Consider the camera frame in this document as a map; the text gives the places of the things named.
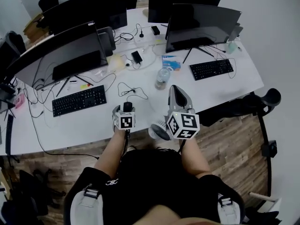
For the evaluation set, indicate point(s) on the person's black shirt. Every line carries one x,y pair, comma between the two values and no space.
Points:
152,184

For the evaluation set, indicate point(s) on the light grey computer box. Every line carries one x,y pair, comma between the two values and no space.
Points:
235,33

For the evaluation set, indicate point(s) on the black chair with grey bag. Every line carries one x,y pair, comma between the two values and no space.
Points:
16,41

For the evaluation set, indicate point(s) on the black power adapter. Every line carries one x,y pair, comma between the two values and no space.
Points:
155,30

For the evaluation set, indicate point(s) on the long black bar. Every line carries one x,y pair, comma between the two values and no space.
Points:
9,135

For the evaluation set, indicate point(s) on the person's left forearm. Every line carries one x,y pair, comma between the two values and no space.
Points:
111,153

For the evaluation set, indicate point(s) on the black smartphone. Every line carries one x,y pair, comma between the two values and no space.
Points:
137,57

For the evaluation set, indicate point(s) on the black pole with clamp box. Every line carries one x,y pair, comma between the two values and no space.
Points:
269,149

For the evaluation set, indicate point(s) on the black swivel chair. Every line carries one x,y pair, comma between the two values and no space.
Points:
39,189

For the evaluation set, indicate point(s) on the blue packet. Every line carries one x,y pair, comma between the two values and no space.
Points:
172,63

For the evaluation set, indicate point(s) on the black keyboard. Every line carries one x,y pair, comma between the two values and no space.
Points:
211,69
79,101

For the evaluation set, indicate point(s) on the clear plastic jar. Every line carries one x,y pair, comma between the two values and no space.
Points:
162,78

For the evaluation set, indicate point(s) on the dark grey computer box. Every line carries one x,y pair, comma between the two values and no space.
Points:
106,41

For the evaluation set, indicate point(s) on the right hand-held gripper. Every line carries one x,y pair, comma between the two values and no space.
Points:
184,125

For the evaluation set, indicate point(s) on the black computer mouse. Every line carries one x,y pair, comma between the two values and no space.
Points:
128,107

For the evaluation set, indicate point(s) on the small black round-base stand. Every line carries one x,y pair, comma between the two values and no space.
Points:
141,34

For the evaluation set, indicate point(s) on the black office chair with headrest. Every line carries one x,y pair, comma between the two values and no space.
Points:
234,109

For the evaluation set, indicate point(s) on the clear green liquid bottle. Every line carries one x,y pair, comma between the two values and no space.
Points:
232,47

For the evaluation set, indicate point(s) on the yellowish plastic bag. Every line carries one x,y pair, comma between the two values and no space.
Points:
115,63

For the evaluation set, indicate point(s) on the small white round camera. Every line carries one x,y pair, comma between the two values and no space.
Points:
128,63

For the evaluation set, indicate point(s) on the small black monitor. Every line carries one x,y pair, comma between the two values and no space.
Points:
5,95

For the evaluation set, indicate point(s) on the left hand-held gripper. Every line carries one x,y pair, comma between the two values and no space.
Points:
125,121

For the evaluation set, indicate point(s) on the pink box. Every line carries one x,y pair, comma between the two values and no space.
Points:
19,101

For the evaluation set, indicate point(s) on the wide curved black monitor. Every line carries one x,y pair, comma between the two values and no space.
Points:
58,55
89,8

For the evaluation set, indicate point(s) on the small white desk fan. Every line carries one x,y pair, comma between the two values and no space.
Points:
159,131

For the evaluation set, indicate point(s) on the person's right forearm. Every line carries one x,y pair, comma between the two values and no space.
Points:
194,158

